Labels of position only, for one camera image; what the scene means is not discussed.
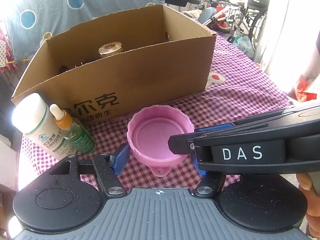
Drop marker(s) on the white supplement bottle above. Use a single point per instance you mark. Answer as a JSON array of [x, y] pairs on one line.
[[33, 118]]

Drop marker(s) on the wheelchair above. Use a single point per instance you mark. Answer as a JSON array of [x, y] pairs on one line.
[[239, 17]]

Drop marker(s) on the gold lid black jar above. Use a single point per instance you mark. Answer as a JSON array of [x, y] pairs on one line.
[[110, 49]]

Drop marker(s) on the green dropper bottle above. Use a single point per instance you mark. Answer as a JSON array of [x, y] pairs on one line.
[[73, 130]]

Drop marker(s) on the grey round stool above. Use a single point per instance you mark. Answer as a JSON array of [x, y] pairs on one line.
[[206, 17]]

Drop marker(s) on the pink collapsible bowl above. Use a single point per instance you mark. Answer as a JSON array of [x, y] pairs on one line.
[[148, 133]]

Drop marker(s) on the brown cardboard box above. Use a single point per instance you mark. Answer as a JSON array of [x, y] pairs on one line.
[[166, 55]]

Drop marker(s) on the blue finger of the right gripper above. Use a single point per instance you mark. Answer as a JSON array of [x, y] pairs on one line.
[[182, 143], [213, 128]]

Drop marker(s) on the person's right hand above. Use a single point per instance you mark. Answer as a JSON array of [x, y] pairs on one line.
[[313, 211]]

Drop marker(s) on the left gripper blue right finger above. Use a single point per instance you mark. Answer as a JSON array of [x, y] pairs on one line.
[[211, 182]]

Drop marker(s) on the blue patterned hanging sheet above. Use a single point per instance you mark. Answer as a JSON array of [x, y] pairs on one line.
[[29, 22]]

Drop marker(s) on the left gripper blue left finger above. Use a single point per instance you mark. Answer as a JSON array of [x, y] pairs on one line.
[[108, 168]]

